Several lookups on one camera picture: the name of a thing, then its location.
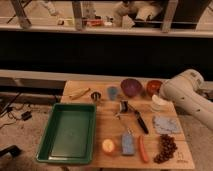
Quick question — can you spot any yellow banana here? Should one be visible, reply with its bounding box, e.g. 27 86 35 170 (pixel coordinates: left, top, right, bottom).
69 88 90 100

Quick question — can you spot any orange carrot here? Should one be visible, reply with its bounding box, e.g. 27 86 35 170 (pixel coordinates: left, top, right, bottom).
138 136 149 163

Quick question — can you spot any white paper cup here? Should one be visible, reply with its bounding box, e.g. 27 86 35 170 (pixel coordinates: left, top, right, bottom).
151 95 168 111

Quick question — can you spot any blue eraser block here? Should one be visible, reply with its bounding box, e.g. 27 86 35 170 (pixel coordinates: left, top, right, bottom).
121 133 135 155

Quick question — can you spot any black power adapter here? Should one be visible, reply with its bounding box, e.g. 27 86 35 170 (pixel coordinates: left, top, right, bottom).
21 111 32 121

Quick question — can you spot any yellow orange fruit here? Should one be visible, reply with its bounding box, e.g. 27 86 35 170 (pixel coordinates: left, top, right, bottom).
102 139 115 154

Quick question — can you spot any purple bowl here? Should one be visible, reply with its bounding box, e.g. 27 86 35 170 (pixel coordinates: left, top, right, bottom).
120 78 143 97

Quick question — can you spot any green plastic tray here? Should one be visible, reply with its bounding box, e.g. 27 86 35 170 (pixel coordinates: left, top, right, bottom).
36 103 96 165

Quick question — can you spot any blue grey cloth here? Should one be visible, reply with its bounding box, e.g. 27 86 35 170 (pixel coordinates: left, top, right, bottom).
153 116 180 134

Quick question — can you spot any red bowl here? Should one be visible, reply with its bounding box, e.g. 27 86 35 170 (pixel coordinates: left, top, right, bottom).
146 80 162 97

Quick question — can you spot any bunch of dark grapes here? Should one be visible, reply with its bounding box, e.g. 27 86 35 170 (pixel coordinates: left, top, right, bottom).
154 134 178 164

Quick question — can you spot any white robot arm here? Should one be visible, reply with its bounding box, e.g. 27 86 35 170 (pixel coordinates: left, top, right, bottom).
159 69 213 131

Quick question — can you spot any metal wire tool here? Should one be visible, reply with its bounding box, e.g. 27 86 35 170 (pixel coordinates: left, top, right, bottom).
115 113 132 134

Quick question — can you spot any black handled peeler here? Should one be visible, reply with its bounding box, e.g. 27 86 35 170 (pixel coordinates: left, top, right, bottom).
120 100 149 134

